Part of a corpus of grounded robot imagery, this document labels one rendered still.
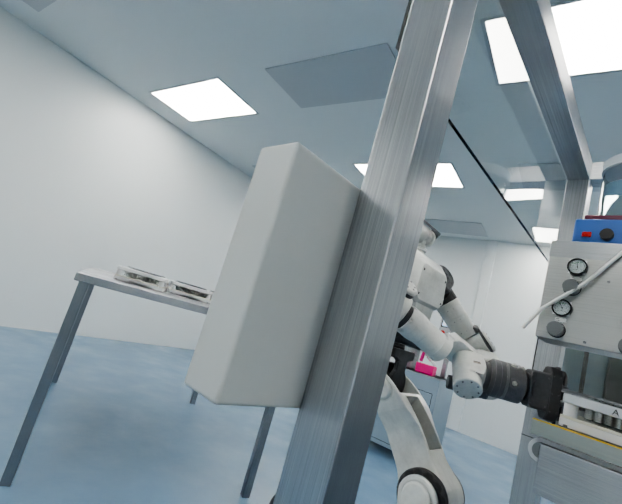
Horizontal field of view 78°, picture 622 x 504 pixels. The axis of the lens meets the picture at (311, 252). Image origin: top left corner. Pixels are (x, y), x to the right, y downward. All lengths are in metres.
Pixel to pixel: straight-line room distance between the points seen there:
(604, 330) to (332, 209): 0.71
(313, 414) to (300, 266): 0.15
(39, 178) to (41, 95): 0.84
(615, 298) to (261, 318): 0.80
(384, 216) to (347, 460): 0.25
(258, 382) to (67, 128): 4.79
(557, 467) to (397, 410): 0.42
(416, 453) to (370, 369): 0.84
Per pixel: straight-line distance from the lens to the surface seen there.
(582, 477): 1.03
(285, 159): 0.39
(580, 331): 1.00
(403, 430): 1.26
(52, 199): 4.99
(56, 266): 5.07
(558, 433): 1.03
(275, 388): 0.41
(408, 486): 1.22
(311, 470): 0.44
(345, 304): 0.42
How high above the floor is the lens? 0.94
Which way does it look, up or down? 10 degrees up
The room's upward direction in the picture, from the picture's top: 16 degrees clockwise
